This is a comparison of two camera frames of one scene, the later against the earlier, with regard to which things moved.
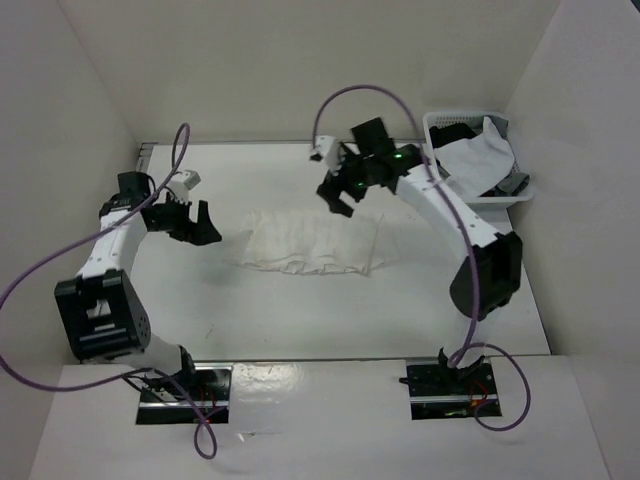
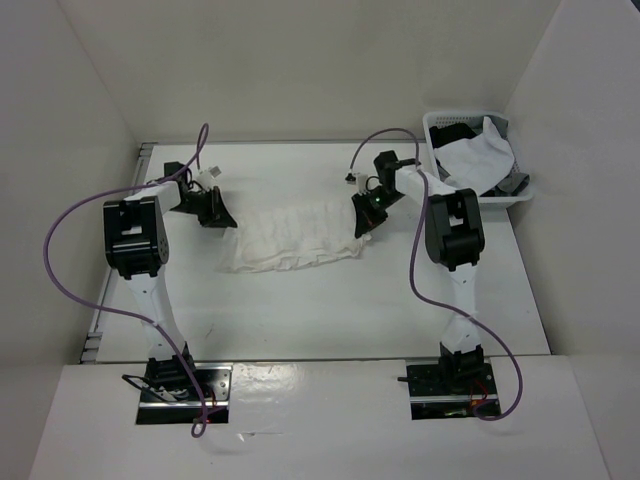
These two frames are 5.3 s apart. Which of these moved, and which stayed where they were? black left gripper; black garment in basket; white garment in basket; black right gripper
Moved: black left gripper; black right gripper
Stayed: black garment in basket; white garment in basket
